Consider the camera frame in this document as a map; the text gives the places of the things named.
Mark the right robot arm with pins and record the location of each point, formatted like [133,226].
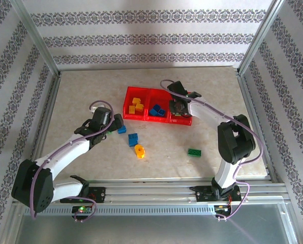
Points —
[232,142]

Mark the large blue lego brick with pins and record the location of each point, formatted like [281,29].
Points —
[133,139]

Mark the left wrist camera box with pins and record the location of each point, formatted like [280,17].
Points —
[93,109]

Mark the round yellow lego piece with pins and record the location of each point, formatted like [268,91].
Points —
[140,151]

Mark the grey metal panel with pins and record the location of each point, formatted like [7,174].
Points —
[151,231]

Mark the aluminium side rail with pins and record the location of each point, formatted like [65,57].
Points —
[248,101]
[51,101]

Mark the aluminium frame post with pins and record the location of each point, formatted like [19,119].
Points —
[260,35]
[36,35]

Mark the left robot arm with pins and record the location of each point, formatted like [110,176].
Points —
[65,152]

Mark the aluminium mounting rails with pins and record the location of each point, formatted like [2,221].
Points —
[151,190]

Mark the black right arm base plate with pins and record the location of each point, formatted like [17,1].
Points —
[202,195]

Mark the left control board with LEDs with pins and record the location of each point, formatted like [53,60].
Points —
[81,210]

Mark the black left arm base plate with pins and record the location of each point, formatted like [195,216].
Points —
[100,194]

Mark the right control board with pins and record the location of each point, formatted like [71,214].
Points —
[221,208]

